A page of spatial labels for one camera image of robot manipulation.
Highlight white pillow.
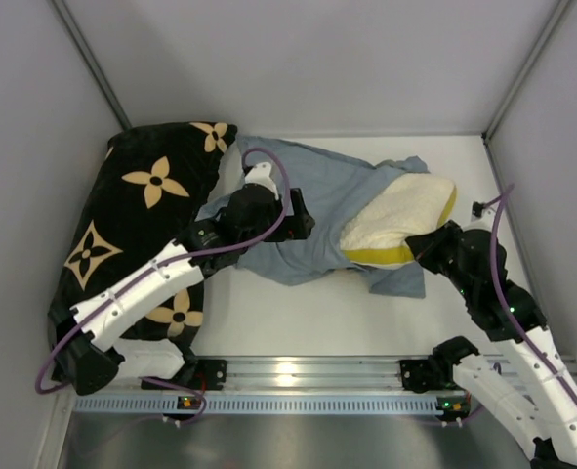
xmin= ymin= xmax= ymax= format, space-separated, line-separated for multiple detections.
xmin=340 ymin=173 xmax=457 ymax=270

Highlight blue pillow cover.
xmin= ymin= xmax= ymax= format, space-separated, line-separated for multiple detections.
xmin=207 ymin=135 xmax=432 ymax=299

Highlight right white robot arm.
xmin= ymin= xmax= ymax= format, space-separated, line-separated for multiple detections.
xmin=406 ymin=221 xmax=577 ymax=468

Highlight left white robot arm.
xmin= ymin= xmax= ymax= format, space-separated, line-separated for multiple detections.
xmin=48 ymin=183 xmax=314 ymax=396

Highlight right corner aluminium profile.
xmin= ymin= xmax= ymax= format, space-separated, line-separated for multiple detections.
xmin=481 ymin=0 xmax=576 ymax=146

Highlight corner aluminium profile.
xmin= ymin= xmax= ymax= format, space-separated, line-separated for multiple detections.
xmin=48 ymin=0 xmax=132 ymax=130
xmin=481 ymin=0 xmax=576 ymax=146

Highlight left corner aluminium profile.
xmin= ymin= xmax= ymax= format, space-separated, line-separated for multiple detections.
xmin=48 ymin=0 xmax=132 ymax=130

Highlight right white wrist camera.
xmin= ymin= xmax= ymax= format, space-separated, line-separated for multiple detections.
xmin=471 ymin=201 xmax=495 ymax=227

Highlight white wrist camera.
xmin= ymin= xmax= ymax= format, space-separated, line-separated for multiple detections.
xmin=244 ymin=162 xmax=279 ymax=200
xmin=471 ymin=201 xmax=495 ymax=227

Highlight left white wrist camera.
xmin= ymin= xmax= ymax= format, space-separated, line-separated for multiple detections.
xmin=244 ymin=162 xmax=279 ymax=200

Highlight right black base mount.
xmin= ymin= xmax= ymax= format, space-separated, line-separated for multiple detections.
xmin=399 ymin=359 xmax=438 ymax=394

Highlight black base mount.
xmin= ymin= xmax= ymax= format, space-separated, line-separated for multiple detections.
xmin=141 ymin=357 xmax=227 ymax=392
xmin=399 ymin=359 xmax=438 ymax=394

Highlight aluminium mounting rail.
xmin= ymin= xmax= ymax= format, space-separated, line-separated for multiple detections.
xmin=185 ymin=354 xmax=577 ymax=393

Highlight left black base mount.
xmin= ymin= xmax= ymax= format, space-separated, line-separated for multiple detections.
xmin=141 ymin=357 xmax=227 ymax=392

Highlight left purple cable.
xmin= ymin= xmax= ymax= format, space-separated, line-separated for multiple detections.
xmin=34 ymin=148 xmax=292 ymax=426

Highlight grey slotted cable duct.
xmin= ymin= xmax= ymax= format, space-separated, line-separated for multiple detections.
xmin=74 ymin=393 xmax=471 ymax=418

